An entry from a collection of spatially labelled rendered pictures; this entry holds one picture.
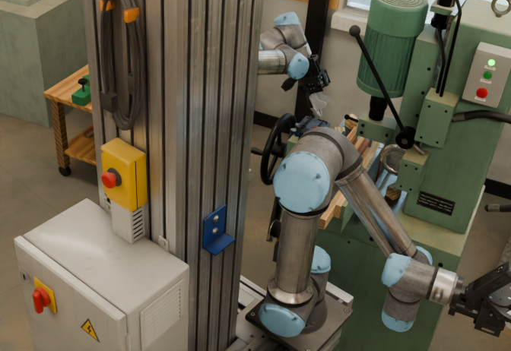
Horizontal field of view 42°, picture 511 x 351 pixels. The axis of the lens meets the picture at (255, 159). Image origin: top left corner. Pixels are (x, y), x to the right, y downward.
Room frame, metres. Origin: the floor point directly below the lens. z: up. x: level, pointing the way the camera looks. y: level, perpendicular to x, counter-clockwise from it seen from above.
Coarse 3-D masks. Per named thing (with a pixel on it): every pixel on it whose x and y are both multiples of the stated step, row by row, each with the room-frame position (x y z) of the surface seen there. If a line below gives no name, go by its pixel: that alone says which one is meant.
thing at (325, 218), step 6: (372, 144) 1.99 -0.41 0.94; (366, 150) 1.95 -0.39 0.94; (366, 156) 1.92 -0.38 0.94; (336, 198) 1.66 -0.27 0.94; (330, 204) 1.63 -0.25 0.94; (330, 210) 1.60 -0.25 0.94; (324, 216) 1.57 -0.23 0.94; (330, 216) 1.59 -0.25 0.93; (324, 222) 1.55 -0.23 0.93; (324, 228) 1.55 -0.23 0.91
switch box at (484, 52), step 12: (480, 48) 1.70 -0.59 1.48; (492, 48) 1.71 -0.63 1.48; (504, 48) 1.72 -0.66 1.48; (480, 60) 1.69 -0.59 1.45; (504, 60) 1.66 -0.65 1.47; (480, 72) 1.68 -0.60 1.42; (492, 72) 1.67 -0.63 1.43; (504, 72) 1.66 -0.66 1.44; (468, 84) 1.69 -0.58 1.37; (480, 84) 1.68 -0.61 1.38; (492, 84) 1.67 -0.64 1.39; (504, 84) 1.67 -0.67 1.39; (468, 96) 1.69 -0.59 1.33; (492, 96) 1.66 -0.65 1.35
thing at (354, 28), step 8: (352, 32) 1.85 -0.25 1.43; (360, 40) 1.85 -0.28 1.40; (360, 48) 1.85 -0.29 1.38; (368, 56) 1.84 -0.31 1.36; (368, 64) 1.84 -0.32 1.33; (376, 72) 1.83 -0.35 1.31; (376, 80) 1.82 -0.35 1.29; (384, 88) 1.81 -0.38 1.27; (384, 96) 1.81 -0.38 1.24; (392, 104) 1.80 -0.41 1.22; (392, 112) 1.79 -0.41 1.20; (400, 120) 1.79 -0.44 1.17; (400, 128) 1.78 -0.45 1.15; (408, 128) 1.78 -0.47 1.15; (400, 136) 1.76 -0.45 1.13; (408, 136) 1.75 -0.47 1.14; (400, 144) 1.76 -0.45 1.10; (408, 144) 1.75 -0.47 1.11; (416, 144) 1.76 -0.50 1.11; (424, 152) 1.75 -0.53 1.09
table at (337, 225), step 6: (342, 126) 2.16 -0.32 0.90; (348, 132) 2.12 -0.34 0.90; (366, 138) 2.09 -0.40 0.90; (372, 174) 1.87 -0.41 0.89; (372, 180) 1.90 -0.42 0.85; (336, 186) 1.78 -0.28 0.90; (336, 192) 1.75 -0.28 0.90; (282, 210) 1.69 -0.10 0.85; (348, 216) 1.66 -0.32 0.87; (330, 222) 1.62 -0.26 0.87; (336, 222) 1.61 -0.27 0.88; (342, 222) 1.61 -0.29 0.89; (330, 228) 1.62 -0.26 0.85; (336, 228) 1.61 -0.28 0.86; (342, 228) 1.62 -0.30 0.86
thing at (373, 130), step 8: (368, 112) 1.99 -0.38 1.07; (360, 120) 1.95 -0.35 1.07; (368, 120) 1.94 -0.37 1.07; (384, 120) 1.95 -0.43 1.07; (392, 120) 1.96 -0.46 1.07; (360, 128) 1.94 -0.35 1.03; (368, 128) 1.93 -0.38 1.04; (376, 128) 1.92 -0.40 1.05; (384, 128) 1.91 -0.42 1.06; (392, 128) 1.90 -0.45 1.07; (360, 136) 1.94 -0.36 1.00; (368, 136) 1.93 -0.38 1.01; (376, 136) 1.92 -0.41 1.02; (392, 136) 1.90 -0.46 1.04
